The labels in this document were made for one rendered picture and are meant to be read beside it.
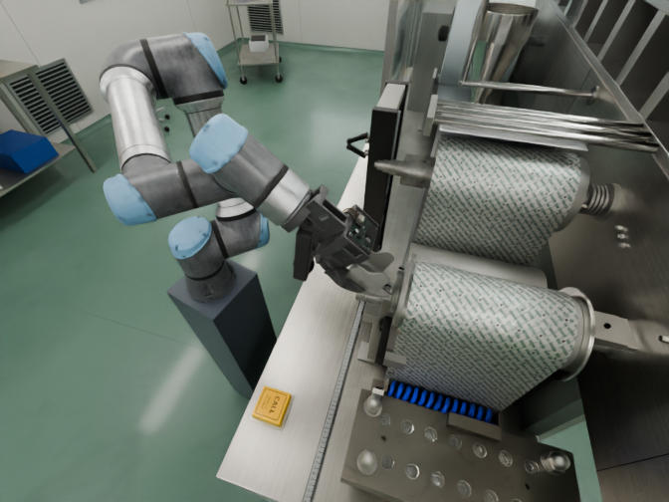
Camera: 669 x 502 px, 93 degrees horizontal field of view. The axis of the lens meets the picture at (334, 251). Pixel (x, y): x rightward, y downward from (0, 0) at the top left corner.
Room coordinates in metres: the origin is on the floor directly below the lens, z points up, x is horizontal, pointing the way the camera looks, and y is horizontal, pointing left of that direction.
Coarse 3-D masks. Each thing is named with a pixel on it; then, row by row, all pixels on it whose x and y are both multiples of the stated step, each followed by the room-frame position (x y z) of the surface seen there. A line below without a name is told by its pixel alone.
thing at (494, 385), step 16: (400, 352) 0.25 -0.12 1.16; (416, 352) 0.24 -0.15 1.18; (432, 352) 0.23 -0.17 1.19; (416, 368) 0.24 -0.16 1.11; (432, 368) 0.23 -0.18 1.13; (448, 368) 0.22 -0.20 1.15; (464, 368) 0.21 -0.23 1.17; (480, 368) 0.21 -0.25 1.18; (496, 368) 0.20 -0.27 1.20; (416, 384) 0.23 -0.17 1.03; (432, 384) 0.22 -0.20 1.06; (448, 384) 0.22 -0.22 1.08; (464, 384) 0.21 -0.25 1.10; (480, 384) 0.20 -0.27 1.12; (496, 384) 0.20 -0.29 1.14; (512, 384) 0.19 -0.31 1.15; (528, 384) 0.19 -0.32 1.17; (464, 400) 0.20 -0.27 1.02; (480, 400) 0.20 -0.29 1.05; (496, 400) 0.19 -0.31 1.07; (512, 400) 0.18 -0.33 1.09
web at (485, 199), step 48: (480, 144) 0.53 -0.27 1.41; (432, 192) 0.48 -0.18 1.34; (480, 192) 0.46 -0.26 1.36; (528, 192) 0.44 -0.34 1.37; (432, 240) 0.47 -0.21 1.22; (480, 240) 0.44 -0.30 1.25; (528, 240) 0.42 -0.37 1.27; (432, 288) 0.28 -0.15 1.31; (480, 288) 0.28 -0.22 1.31; (528, 288) 0.28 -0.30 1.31; (432, 336) 0.24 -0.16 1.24; (480, 336) 0.22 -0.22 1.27; (528, 336) 0.21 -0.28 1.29
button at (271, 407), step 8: (264, 392) 0.25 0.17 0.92; (272, 392) 0.25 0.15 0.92; (280, 392) 0.25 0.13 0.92; (264, 400) 0.23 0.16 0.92; (272, 400) 0.23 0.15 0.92; (280, 400) 0.23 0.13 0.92; (288, 400) 0.23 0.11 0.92; (256, 408) 0.21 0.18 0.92; (264, 408) 0.21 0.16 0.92; (272, 408) 0.21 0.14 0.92; (280, 408) 0.21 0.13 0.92; (256, 416) 0.20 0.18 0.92; (264, 416) 0.20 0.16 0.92; (272, 416) 0.20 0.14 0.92; (280, 416) 0.20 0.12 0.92; (280, 424) 0.18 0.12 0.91
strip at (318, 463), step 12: (360, 312) 0.48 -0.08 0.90; (360, 324) 0.45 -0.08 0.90; (348, 348) 0.37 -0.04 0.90; (348, 360) 0.34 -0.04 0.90; (336, 384) 0.28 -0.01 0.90; (336, 396) 0.25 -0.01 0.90; (336, 408) 0.22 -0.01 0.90; (324, 432) 0.17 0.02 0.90; (324, 444) 0.15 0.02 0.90; (324, 456) 0.12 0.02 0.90; (312, 468) 0.10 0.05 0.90; (312, 480) 0.08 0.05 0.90; (312, 492) 0.06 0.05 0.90
